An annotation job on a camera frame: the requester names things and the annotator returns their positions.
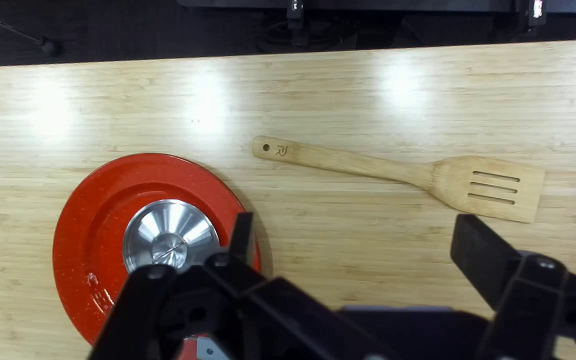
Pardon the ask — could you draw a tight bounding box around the red round plate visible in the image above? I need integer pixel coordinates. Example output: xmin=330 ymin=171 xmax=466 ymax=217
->
xmin=52 ymin=152 xmax=266 ymax=348

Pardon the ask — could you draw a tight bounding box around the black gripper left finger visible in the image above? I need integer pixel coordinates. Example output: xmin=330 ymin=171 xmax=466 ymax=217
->
xmin=86 ymin=210 xmax=395 ymax=360

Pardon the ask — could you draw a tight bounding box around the slotted wooden spatula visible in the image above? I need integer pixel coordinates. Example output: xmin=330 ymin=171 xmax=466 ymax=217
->
xmin=252 ymin=133 xmax=548 ymax=225

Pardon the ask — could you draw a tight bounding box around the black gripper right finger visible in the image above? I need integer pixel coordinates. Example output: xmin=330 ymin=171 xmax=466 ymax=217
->
xmin=448 ymin=212 xmax=576 ymax=360

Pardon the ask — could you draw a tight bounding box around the steel pot lid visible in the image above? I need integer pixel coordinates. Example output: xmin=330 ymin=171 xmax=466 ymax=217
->
xmin=122 ymin=197 xmax=223 ymax=275

